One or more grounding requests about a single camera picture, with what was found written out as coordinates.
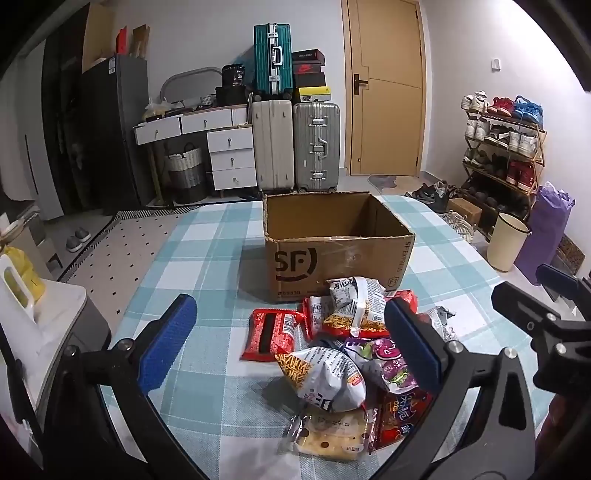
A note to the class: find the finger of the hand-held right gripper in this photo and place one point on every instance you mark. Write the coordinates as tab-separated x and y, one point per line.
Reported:
519	302
558	279

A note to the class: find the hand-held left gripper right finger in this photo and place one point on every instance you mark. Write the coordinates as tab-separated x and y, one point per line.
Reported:
411	344

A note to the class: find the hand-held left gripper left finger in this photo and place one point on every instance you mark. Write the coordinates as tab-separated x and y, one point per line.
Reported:
168	341

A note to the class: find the silver snack packet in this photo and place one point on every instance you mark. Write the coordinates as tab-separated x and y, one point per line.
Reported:
436	321

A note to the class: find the purple snack packet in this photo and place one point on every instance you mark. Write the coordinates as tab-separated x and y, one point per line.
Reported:
383	364

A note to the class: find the small red snack packet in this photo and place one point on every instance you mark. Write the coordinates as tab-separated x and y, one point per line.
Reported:
408	300

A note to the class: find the white noodle snack packet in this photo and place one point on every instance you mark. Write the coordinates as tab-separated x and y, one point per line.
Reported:
358	304

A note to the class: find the glossy red snack packet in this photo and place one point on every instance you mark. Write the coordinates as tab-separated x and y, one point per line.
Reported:
399	422

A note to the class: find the grey stick snack packet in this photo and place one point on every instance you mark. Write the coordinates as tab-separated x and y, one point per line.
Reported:
323	374

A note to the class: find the red white snack packet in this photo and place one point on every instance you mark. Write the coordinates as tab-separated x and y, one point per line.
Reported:
316	316

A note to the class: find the red black-striped snack packet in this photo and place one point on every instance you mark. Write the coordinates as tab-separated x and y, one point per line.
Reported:
274	334

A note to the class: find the brown cardboard box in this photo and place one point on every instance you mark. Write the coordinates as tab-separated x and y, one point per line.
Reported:
332	263

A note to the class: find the clear-wrapped cheese bread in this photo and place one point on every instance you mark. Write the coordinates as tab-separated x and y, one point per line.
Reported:
330	434

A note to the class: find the brown patterned doormat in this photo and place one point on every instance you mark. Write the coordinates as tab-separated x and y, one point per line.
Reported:
571	254

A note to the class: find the purple bag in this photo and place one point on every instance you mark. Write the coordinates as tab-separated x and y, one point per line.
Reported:
547	230

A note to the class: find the cream waste bin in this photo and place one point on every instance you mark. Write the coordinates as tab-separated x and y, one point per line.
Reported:
508	244

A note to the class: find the teal plaid tablecloth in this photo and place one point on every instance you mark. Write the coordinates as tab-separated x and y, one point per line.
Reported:
203	277

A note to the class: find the white grey cabinet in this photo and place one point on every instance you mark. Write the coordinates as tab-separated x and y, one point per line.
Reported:
74	318

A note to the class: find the small cardboard box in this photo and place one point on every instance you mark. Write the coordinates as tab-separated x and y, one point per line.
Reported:
464	211

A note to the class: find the dotted floor mat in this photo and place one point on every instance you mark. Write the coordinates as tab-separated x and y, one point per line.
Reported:
120	244

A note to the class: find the wooden shoe rack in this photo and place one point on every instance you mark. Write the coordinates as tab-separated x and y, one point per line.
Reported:
538	159

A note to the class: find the grey slipper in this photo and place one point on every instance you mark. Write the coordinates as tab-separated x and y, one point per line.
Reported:
73	243
83	234

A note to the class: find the pile of loose sneakers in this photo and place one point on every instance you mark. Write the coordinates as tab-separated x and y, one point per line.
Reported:
431	194

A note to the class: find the white plastic jug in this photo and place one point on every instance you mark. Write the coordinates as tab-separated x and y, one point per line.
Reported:
18	323

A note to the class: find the rows of assorted shoes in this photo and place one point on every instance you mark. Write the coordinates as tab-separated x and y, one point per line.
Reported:
503	134

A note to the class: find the yellow plastic bag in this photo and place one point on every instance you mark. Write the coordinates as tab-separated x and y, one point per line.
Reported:
27	272

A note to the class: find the grey floor rug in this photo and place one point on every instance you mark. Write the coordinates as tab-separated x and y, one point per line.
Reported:
383	182

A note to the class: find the woven laundry basket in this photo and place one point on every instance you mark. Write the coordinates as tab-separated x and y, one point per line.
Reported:
184	177

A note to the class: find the white drawer dresser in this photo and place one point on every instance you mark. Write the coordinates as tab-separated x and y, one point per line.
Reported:
231	152

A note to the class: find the black fridge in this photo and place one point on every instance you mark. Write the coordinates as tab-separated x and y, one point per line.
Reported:
115	134

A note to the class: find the silver suitcase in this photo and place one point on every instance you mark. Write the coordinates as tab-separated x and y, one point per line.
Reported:
316	145

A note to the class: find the cream suitcase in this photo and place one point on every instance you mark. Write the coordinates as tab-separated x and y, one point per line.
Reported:
272	143

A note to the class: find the clear plastic food bag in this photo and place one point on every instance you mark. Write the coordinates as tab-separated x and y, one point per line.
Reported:
154	110

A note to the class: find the dark wardrobe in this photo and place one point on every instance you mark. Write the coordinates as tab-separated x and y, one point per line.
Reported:
64	115

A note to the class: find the wooden door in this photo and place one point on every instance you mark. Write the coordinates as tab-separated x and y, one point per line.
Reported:
385	92

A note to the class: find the black storage box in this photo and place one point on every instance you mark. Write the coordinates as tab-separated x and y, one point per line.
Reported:
233	96

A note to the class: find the grey oval mirror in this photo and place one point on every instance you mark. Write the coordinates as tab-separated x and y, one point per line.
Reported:
189	83

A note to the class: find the yellow black shoe box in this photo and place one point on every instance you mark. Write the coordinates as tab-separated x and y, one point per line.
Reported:
314	94

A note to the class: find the black tub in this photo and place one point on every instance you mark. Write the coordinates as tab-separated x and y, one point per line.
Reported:
233	75

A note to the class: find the teal suitcase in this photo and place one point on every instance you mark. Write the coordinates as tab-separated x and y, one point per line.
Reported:
272	60

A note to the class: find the brown paper bag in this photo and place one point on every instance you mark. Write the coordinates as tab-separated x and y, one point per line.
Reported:
141	41

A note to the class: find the red paper bag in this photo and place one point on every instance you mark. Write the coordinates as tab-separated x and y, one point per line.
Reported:
122	41

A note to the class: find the flat cardboard sheet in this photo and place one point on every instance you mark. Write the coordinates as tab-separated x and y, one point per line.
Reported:
98	37

